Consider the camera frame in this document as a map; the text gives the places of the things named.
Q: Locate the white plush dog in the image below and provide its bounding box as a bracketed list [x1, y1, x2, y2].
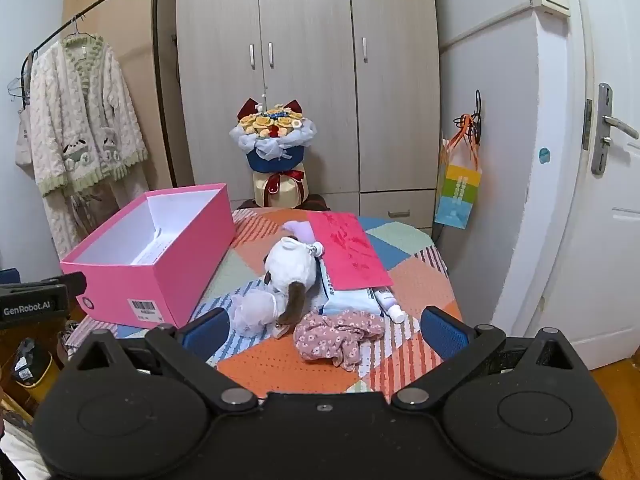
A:
[263, 236, 326, 323]

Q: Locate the colourful paper gift bag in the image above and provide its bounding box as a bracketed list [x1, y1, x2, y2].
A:
[434, 115, 483, 231]

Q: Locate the cream fleece robe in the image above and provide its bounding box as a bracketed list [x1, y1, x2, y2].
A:
[27, 35, 151, 256]

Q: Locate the beige wardrobe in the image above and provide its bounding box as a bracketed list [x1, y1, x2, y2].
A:
[175, 0, 441, 231]

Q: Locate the patchwork blanket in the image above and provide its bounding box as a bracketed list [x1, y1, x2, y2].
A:
[67, 207, 463, 398]

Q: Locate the pink cardboard box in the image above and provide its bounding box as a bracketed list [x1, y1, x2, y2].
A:
[60, 183, 236, 330]

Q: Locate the beige cloth bag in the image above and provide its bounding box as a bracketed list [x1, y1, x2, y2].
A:
[14, 107, 33, 168]

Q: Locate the red envelope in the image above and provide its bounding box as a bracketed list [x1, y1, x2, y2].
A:
[306, 211, 393, 292]

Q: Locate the white door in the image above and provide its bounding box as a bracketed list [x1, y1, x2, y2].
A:
[520, 0, 640, 371]

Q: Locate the pink floral cloth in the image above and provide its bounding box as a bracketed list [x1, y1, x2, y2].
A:
[293, 310, 386, 372]

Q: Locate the white mesh pouch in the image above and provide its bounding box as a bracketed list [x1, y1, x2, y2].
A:
[230, 290, 286, 335]

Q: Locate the tall tan cardboard box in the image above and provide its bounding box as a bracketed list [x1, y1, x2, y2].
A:
[62, 0, 196, 191]

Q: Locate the blue white wet wipes pack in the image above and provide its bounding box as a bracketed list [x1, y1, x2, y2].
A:
[320, 260, 388, 317]

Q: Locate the white cream tube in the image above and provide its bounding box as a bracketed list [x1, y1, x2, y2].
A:
[372, 287, 405, 323]

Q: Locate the metal door handle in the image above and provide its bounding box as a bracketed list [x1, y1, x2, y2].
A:
[591, 82, 640, 176]

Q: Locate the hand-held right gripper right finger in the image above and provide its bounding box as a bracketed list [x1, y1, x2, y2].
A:
[391, 306, 583, 413]

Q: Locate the dark brown stool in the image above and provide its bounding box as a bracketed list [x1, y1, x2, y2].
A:
[235, 194, 331, 213]

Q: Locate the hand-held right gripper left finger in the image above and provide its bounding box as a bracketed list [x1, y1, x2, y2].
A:
[69, 307, 261, 413]

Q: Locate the yellow flower bouquet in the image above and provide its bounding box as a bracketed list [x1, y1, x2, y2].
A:
[229, 99, 319, 209]

